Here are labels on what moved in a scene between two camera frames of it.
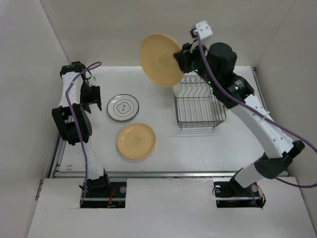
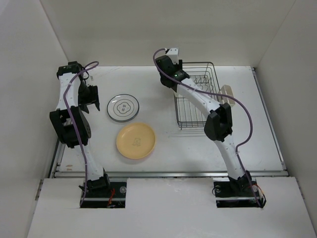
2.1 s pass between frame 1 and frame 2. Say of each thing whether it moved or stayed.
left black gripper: stayed
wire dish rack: stayed
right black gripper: moved
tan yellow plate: moved
